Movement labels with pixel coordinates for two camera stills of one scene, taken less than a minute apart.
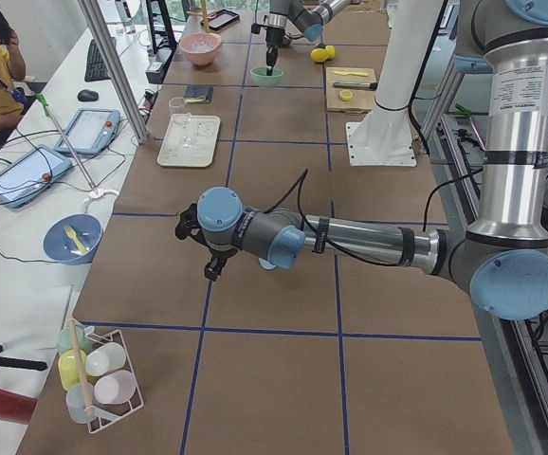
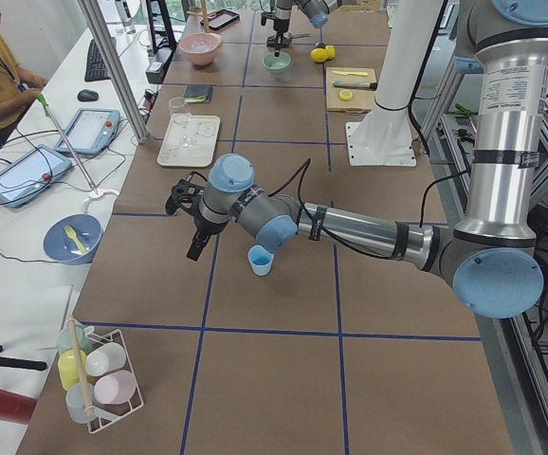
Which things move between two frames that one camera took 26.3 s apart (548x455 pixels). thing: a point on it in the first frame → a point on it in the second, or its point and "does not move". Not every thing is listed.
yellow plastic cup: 68,367 does not move
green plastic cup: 65,341 does not move
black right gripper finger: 271,58 → 278,44
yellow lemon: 319,55 does not move
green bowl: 260,76 → 277,65
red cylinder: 1,405 does not move
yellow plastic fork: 70,232 does not move
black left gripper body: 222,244 → 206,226
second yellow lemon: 330,51 does not move
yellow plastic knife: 361,74 does not move
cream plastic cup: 104,357 does not move
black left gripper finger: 214,267 → 198,245
